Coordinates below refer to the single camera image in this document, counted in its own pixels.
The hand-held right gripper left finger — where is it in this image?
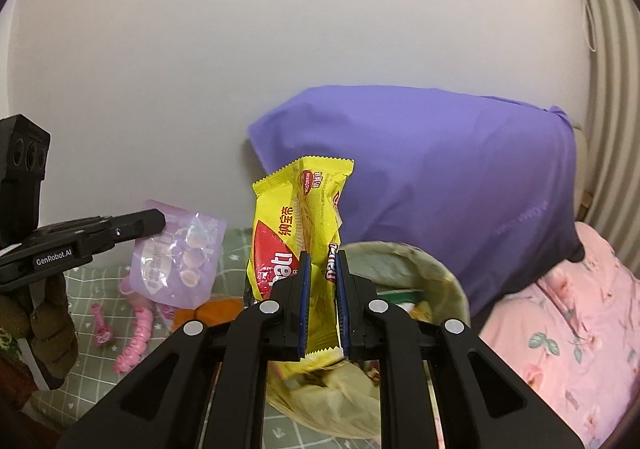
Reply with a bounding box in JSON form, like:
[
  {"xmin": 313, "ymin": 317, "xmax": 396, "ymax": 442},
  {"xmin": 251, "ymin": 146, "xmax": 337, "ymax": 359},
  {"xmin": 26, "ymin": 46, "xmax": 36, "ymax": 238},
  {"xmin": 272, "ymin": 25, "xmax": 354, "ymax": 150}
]
[{"xmin": 56, "ymin": 251, "xmax": 313, "ymax": 449}]

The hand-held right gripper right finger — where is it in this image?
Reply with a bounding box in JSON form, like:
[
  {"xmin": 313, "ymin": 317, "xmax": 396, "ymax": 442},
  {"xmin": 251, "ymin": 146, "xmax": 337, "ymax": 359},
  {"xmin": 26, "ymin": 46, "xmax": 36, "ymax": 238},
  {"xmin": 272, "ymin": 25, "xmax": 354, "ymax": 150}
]
[{"xmin": 334, "ymin": 250, "xmax": 586, "ymax": 449}]

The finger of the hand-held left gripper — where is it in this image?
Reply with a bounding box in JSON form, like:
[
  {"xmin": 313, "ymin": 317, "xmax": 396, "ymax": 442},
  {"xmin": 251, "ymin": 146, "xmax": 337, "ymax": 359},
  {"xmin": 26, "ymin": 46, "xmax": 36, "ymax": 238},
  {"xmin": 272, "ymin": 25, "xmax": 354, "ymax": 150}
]
[{"xmin": 62, "ymin": 209, "xmax": 166, "ymax": 256}]

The lilac transparent pouch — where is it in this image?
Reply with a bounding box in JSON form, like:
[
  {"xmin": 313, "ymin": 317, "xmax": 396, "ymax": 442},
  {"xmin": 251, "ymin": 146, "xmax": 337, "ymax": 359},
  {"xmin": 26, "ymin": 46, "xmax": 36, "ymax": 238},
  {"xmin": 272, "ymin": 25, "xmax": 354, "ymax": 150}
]
[{"xmin": 122, "ymin": 199, "xmax": 227, "ymax": 309}]

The yellow snack packet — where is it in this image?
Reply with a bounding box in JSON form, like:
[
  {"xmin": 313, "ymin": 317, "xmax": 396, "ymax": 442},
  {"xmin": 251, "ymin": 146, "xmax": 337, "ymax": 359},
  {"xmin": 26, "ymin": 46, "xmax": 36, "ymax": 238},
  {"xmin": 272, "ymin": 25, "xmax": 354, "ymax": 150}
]
[{"xmin": 244, "ymin": 156, "xmax": 356, "ymax": 370}]

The orange snack bag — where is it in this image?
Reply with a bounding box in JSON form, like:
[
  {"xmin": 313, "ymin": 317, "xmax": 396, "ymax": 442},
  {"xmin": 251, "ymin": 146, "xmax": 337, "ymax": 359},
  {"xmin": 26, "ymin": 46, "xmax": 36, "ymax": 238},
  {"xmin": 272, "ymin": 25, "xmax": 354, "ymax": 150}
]
[{"xmin": 172, "ymin": 296, "xmax": 248, "ymax": 330}]

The bin with yellow-green bag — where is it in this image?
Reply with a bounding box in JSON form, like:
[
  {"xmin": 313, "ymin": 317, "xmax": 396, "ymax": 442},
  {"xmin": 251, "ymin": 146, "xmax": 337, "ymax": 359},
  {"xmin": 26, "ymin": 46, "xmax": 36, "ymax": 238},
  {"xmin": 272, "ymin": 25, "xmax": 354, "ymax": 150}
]
[{"xmin": 265, "ymin": 241, "xmax": 471, "ymax": 440}]

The pink wrapper string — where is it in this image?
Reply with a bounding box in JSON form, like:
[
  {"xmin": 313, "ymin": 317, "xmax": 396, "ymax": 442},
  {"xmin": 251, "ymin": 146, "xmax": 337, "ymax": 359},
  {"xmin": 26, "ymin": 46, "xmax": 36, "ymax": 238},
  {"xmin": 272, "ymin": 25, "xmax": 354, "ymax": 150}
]
[{"xmin": 114, "ymin": 306, "xmax": 153, "ymax": 376}]

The person's left hand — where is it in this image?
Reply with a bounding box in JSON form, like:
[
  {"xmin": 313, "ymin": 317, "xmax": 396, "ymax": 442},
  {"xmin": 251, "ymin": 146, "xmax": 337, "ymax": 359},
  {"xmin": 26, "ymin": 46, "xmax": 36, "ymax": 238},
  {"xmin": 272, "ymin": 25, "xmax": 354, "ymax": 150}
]
[{"xmin": 0, "ymin": 274, "xmax": 80, "ymax": 381}]

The green checkered tablecloth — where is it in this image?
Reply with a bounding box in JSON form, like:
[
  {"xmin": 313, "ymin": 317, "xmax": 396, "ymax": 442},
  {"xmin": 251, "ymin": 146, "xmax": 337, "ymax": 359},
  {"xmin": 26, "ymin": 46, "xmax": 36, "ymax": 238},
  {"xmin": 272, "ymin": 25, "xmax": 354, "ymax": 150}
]
[{"xmin": 30, "ymin": 226, "xmax": 381, "ymax": 449}]

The pink plastic tube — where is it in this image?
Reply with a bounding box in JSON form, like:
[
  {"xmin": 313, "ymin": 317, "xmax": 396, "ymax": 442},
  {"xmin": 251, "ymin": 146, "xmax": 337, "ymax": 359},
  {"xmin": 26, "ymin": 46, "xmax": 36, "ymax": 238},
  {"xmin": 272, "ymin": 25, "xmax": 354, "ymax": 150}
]
[{"xmin": 91, "ymin": 303, "xmax": 115, "ymax": 346}]

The purple pillow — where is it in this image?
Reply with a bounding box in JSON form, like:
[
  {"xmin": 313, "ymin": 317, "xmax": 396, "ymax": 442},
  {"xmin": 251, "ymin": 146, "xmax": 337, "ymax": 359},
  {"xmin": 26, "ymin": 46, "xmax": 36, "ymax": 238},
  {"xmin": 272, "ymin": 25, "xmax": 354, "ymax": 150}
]
[{"xmin": 248, "ymin": 85, "xmax": 586, "ymax": 330}]

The pink floral blanket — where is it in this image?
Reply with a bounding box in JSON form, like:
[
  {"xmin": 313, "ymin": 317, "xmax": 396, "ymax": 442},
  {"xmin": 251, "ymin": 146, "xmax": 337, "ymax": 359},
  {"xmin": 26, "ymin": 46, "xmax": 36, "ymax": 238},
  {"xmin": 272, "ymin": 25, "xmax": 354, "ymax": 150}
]
[{"xmin": 477, "ymin": 221, "xmax": 640, "ymax": 449}]

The beige pleated curtain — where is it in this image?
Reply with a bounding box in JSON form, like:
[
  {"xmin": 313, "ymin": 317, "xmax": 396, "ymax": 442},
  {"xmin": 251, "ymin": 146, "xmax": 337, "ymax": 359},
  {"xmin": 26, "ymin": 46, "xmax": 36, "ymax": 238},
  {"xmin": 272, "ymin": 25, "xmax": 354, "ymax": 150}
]
[{"xmin": 580, "ymin": 0, "xmax": 640, "ymax": 275}]

